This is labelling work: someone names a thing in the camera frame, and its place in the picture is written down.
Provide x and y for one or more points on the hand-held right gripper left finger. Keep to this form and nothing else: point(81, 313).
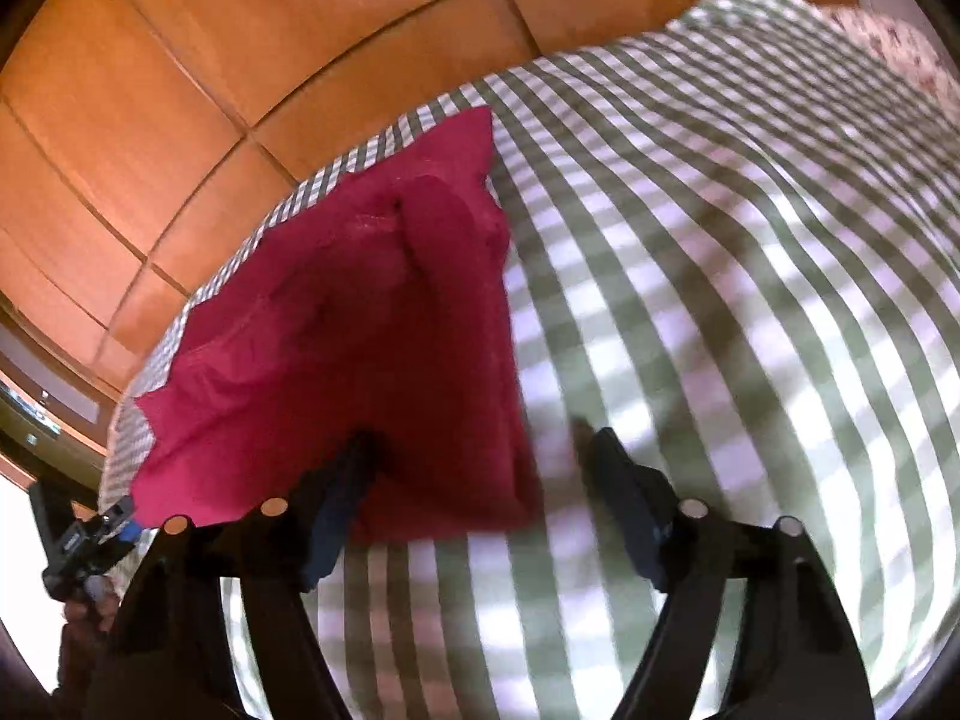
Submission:
point(337, 514)

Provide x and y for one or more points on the dark red long-sleeve top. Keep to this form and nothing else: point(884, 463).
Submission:
point(375, 330)

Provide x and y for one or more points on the person's left hand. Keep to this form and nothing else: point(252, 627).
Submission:
point(90, 604)

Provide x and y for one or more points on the green checked bed sheet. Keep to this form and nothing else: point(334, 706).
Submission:
point(712, 277)

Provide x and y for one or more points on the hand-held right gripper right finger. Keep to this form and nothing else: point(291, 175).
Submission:
point(637, 514)

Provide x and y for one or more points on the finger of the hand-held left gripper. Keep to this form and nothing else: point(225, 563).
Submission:
point(120, 519)

